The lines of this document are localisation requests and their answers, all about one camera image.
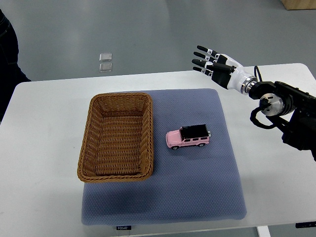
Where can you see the black table control panel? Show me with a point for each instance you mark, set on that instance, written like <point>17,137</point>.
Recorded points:
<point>305,225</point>

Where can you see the blue-grey padded mat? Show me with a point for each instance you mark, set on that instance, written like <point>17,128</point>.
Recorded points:
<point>187,184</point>

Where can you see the brown wicker basket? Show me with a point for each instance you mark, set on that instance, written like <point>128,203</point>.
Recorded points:
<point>118,141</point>

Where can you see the lower metal floor plate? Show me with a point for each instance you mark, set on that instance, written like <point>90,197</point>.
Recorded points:
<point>105,67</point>

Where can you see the metal floor plate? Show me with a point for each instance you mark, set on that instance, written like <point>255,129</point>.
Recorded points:
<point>105,57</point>
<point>105,67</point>

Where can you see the upper metal floor plate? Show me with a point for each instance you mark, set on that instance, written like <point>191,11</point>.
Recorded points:
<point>105,57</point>

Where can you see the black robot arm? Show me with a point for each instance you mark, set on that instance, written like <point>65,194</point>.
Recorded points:
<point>287,108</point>

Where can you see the wooden box corner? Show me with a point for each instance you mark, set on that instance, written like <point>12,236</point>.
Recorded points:
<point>299,4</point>

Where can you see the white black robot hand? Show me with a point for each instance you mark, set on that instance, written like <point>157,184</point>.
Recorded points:
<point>223,70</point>

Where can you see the white table leg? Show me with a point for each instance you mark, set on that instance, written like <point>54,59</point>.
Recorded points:
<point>263,231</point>

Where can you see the person in dark jeans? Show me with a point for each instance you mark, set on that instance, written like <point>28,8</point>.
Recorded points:
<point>10,73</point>

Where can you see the pink toy car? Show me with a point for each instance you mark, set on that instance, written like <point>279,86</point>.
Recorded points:
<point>185,136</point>

